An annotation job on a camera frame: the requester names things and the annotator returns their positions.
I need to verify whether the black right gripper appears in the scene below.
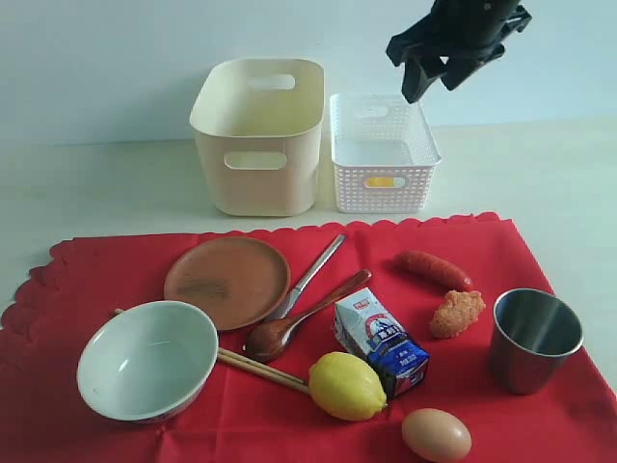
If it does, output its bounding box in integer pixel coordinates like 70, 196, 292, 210
386, 0, 531, 103

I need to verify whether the yellow cheese wedge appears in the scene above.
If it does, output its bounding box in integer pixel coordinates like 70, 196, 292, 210
366, 177, 394, 188

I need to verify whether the red sausage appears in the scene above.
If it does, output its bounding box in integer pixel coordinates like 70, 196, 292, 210
394, 250, 473, 291

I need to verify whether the blue white milk carton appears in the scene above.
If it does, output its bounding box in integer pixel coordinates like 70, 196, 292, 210
335, 288, 430, 399

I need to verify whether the yellow lemon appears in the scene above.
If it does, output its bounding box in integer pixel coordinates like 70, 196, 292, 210
308, 351, 388, 422

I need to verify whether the white perforated plastic basket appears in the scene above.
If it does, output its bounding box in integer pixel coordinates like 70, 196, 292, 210
330, 94, 442, 213

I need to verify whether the cream plastic bin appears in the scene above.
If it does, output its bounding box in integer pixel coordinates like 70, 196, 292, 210
189, 58, 325, 216

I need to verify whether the steel table knife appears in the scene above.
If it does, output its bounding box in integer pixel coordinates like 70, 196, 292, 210
263, 234, 346, 322

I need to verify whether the fried chicken nugget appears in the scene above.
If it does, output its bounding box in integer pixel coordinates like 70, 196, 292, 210
429, 290, 486, 339

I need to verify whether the red scalloped table cloth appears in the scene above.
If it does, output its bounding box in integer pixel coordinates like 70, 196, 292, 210
1, 213, 616, 462

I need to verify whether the stainless steel cup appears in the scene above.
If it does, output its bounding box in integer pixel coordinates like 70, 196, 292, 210
489, 287, 583, 395

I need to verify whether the brown round plate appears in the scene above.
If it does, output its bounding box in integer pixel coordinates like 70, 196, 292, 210
163, 236, 290, 331

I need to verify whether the dark wooden spoon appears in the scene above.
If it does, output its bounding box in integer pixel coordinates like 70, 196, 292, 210
245, 269, 372, 364

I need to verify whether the lower wooden chopstick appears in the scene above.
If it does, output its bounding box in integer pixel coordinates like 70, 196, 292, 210
217, 354, 309, 395

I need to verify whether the wooden chopstick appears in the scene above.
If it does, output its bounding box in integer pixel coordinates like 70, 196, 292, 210
217, 354, 309, 395
112, 301, 307, 386

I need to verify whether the brown egg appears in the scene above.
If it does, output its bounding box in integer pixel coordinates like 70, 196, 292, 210
401, 408, 472, 462

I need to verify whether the upper wooden chopstick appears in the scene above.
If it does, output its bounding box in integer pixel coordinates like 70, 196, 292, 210
112, 301, 307, 386

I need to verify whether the white ceramic bowl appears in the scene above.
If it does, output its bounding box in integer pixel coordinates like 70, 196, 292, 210
76, 300, 219, 423

